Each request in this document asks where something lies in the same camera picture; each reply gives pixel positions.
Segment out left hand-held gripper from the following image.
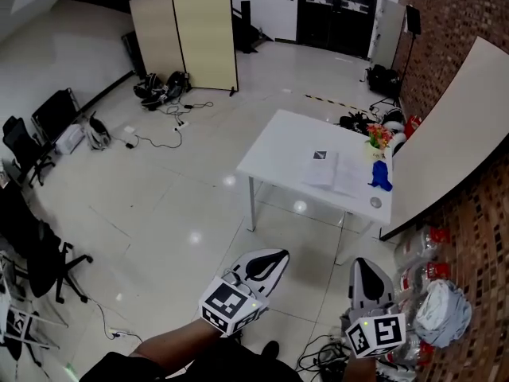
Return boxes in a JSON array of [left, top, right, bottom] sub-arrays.
[[197, 248, 290, 338]]

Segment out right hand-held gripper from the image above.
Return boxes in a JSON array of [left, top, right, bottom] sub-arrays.
[[340, 257, 407, 360]]

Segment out paper booklet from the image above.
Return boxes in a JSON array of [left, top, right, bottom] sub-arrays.
[[301, 147, 369, 198]]

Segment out person's left forearm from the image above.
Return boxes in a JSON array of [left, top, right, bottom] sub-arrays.
[[129, 318, 223, 373]]

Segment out person's right forearm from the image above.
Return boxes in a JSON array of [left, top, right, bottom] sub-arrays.
[[345, 354, 379, 382]]

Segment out person's black clothing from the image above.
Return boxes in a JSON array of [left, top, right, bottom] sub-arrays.
[[79, 334, 305, 382]]

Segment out grey white cloth bundle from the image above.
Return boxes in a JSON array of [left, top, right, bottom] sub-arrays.
[[412, 279, 473, 349]]

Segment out person's black shoe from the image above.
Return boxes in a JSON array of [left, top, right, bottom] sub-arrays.
[[261, 340, 281, 361]]

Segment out pile of red-labelled water bottles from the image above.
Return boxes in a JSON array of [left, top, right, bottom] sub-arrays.
[[391, 224, 454, 368]]

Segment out blue cloth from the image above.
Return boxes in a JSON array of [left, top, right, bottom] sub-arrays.
[[367, 159, 394, 193]]

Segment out white table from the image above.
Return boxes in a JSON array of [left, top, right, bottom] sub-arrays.
[[235, 108, 394, 232]]

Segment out artificial flowers in white vase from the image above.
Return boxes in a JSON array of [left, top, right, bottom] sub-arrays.
[[363, 123, 394, 162]]

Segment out black office chair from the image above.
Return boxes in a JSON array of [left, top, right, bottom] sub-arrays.
[[2, 115, 56, 189], [0, 181, 95, 304]]

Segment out white metal stool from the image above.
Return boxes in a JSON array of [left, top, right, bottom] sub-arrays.
[[0, 292, 68, 368]]

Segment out red bag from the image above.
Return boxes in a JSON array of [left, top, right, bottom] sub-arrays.
[[404, 115, 423, 141]]

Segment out large white leaning board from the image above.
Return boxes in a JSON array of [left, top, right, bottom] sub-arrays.
[[378, 36, 509, 241]]

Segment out pile of black equipment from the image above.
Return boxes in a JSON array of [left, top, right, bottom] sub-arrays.
[[338, 111, 377, 137]]

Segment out grey black backpack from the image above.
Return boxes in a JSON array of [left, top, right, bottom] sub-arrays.
[[85, 111, 111, 151]]

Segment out white box device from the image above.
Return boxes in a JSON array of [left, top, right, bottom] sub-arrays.
[[54, 123, 86, 155]]

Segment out pile of black backpacks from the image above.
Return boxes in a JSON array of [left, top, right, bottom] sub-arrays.
[[133, 71, 190, 111]]

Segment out black equipment bag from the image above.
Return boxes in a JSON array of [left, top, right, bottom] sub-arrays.
[[364, 64, 402, 97]]

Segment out beige folding partition screen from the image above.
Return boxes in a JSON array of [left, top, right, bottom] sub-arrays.
[[129, 0, 239, 97]]

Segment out black tower speaker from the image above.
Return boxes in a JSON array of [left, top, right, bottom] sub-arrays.
[[240, 0, 252, 54]]

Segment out white standing panel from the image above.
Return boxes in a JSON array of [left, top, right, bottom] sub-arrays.
[[368, 0, 406, 71]]

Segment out black double door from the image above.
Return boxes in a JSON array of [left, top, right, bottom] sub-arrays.
[[296, 0, 381, 60]]

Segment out black tripod stand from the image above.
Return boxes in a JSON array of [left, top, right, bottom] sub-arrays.
[[369, 4, 422, 111]]

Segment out black cable bundle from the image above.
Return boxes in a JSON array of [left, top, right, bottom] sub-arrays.
[[296, 332, 353, 382]]

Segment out black floor cable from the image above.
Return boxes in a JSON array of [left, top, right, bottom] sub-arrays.
[[119, 99, 216, 150]]

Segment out white ring-shaped device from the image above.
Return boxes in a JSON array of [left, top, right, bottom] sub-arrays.
[[381, 107, 406, 157]]

